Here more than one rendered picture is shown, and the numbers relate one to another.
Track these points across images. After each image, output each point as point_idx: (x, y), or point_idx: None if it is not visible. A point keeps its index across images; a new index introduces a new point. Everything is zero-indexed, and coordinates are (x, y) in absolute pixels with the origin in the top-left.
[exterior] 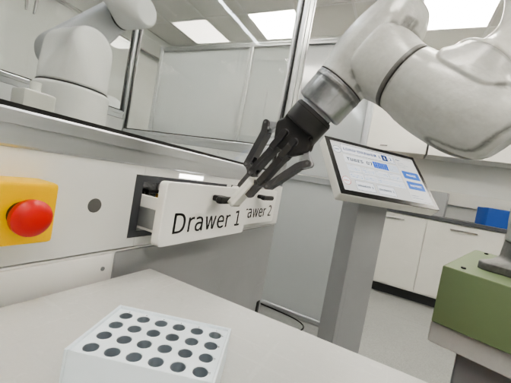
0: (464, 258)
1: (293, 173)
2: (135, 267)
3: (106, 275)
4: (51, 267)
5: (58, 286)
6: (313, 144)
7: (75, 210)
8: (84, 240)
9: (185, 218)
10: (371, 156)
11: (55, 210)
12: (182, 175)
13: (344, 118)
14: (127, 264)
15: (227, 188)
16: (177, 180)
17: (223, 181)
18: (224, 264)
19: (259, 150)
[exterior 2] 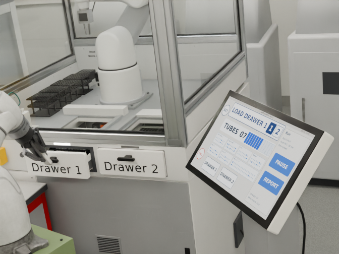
0: (39, 228)
1: (27, 156)
2: (46, 181)
3: (34, 180)
4: (16, 173)
5: (20, 179)
6: (22, 144)
7: (16, 156)
8: (22, 166)
9: (37, 165)
10: (255, 124)
11: (0, 157)
12: (55, 143)
13: (13, 136)
14: (41, 178)
15: (61, 153)
16: (53, 145)
17: (88, 145)
18: (114, 198)
19: (38, 140)
